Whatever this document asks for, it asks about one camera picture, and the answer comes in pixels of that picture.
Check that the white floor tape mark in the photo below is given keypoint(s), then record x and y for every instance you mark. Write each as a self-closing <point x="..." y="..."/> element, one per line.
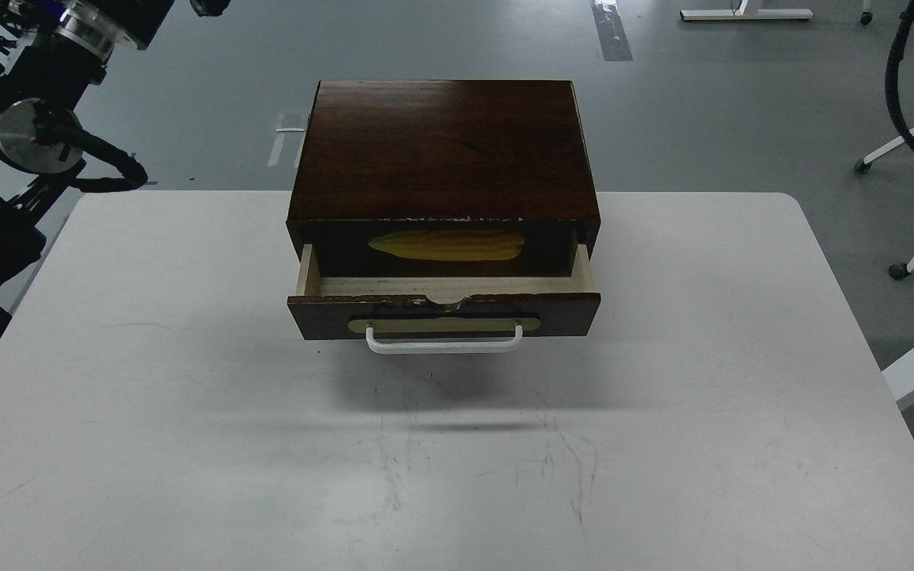
<point x="290" y="132"/>

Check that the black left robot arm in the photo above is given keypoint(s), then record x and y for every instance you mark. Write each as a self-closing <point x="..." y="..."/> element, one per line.
<point x="50" y="52"/>

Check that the wooden drawer with white handle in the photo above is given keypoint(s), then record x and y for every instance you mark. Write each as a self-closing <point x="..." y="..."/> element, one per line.
<point x="443" y="314"/>

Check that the white desk leg base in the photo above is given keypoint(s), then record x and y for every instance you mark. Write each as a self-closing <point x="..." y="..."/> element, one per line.
<point x="746" y="11"/>

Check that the grey floor tape strip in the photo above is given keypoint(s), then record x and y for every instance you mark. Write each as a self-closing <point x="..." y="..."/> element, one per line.
<point x="610" y="31"/>

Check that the dark wooden drawer cabinet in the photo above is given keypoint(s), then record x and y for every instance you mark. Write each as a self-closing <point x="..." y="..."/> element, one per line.
<point x="392" y="155"/>

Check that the yellow corn cob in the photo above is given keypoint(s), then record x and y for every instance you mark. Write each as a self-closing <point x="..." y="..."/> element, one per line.
<point x="451" y="246"/>

